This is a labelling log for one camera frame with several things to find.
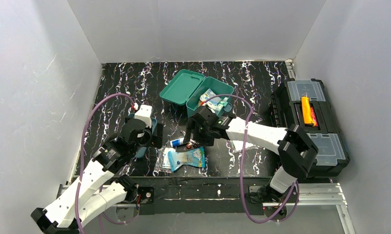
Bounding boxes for white ointment tube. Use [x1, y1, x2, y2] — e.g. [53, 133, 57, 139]
[170, 137, 185, 147]

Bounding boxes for blue white pouch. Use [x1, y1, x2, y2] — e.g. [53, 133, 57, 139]
[168, 147, 206, 172]

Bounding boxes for white blue gauze packet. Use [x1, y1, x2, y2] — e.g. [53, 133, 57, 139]
[199, 89, 225, 110]

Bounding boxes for clear bag of packets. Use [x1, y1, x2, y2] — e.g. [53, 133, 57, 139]
[154, 147, 175, 173]

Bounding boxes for teal medicine box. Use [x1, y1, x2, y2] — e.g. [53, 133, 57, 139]
[160, 69, 234, 117]

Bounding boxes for teal bandage packet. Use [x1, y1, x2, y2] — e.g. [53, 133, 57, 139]
[214, 97, 232, 116]

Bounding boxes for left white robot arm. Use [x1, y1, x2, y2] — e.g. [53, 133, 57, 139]
[31, 116, 164, 234]

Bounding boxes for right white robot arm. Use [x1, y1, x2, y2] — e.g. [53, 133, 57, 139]
[185, 106, 318, 194]

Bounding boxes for teal insert tray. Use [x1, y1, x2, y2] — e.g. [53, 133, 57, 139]
[135, 117, 158, 159]

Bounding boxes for black tool box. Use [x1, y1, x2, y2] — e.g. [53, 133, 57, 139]
[270, 78, 350, 177]

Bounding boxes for orange tool in toolbox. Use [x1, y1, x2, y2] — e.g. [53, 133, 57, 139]
[301, 96, 316, 127]

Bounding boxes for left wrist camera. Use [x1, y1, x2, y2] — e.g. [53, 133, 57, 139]
[134, 104, 153, 128]

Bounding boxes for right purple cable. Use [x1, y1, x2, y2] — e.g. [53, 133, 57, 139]
[205, 94, 300, 224]

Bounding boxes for purple cable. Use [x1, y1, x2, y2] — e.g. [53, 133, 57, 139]
[205, 94, 300, 224]
[75, 93, 138, 234]

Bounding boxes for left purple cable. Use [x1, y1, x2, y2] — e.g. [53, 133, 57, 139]
[75, 93, 138, 234]

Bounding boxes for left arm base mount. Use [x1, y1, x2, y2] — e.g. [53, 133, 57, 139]
[119, 186, 155, 204]

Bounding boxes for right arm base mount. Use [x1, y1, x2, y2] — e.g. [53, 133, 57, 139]
[244, 186, 290, 205]

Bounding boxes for aluminium frame rail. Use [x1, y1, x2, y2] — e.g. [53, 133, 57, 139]
[58, 183, 355, 234]

